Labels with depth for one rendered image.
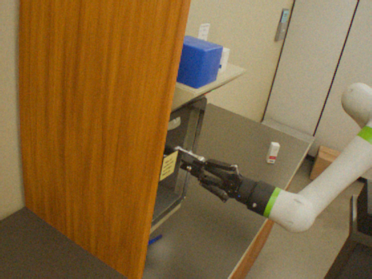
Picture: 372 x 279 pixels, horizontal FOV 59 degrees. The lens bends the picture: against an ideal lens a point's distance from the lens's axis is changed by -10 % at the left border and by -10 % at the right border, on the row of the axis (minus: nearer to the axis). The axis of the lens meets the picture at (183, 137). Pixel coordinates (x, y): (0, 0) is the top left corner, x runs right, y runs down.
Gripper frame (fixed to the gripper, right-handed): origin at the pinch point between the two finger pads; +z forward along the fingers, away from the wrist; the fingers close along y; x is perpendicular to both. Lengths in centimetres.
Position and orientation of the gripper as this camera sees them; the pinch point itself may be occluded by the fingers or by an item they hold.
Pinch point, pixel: (192, 166)
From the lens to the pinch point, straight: 109.6
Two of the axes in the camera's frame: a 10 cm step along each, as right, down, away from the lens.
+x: -5.1, 3.2, -8.0
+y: 1.7, -8.7, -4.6
